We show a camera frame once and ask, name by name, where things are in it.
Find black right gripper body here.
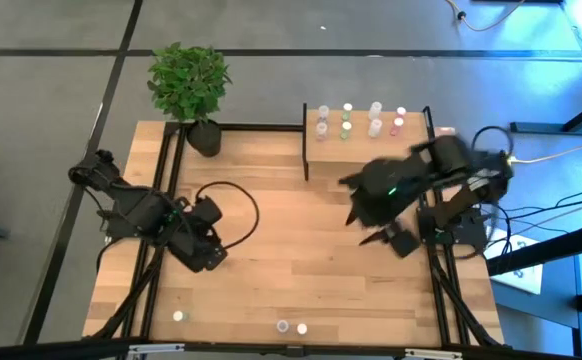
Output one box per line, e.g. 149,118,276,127
339,149,437,259

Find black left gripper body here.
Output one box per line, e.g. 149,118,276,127
185,195,229,274

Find black round container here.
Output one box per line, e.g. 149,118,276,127
186,118,223,159

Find white sheet blue print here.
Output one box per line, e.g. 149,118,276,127
484,224,545,296

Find green leafy plant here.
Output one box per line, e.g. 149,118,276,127
146,41,233,124

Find wooden shelf black frame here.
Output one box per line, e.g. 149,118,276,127
301,103,441,182

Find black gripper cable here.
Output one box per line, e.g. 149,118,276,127
470,124,516,166
194,180,262,250

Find silver aluminium post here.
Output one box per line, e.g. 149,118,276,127
128,342,187,356
403,348,465,360

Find black floor cables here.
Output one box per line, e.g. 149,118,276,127
485,183,582,256

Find beige cord yellow plug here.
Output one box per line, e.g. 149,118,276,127
508,141,582,168

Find black desk leg frame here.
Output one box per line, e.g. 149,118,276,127
508,0,582,136
485,219,582,360

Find beige cord black plug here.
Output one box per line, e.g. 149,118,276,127
444,0,528,33

